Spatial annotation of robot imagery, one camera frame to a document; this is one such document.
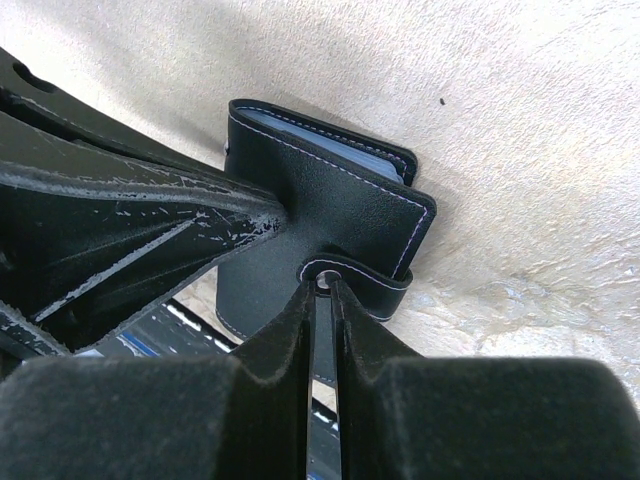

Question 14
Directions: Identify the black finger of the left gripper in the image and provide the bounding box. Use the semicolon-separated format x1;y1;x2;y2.
1;115;285;353
1;50;221;175

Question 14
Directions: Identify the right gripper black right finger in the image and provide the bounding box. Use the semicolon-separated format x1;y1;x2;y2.
331;281;639;479

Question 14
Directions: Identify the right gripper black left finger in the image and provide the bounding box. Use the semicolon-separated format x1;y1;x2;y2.
1;282;315;479

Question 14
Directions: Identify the black leather card holder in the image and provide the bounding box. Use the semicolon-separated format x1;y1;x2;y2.
216;99;437;338

